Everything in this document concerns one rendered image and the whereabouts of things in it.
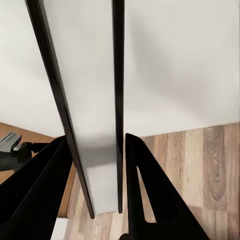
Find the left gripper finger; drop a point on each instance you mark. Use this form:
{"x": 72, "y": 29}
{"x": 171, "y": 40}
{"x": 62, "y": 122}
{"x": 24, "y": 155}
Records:
{"x": 23, "y": 161}
{"x": 36, "y": 147}

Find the sliding door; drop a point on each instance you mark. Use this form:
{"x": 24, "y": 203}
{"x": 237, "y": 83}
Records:
{"x": 34, "y": 137}

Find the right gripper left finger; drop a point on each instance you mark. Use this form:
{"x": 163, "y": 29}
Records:
{"x": 30, "y": 198}

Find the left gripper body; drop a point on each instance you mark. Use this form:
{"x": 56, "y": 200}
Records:
{"x": 10, "y": 160}

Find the hardback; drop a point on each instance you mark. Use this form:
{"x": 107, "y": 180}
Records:
{"x": 82, "y": 45}

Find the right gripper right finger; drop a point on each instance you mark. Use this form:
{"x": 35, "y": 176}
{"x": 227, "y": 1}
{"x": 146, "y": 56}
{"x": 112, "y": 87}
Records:
{"x": 174, "y": 220}

